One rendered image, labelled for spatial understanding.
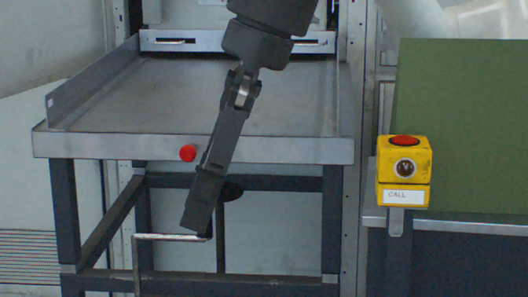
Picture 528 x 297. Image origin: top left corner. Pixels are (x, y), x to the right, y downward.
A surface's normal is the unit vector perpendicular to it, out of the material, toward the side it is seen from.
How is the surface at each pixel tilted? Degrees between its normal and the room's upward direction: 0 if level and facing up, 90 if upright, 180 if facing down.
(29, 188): 90
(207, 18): 90
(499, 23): 53
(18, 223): 90
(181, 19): 90
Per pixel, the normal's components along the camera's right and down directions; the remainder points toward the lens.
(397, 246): -0.09, 0.31
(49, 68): 0.91, 0.12
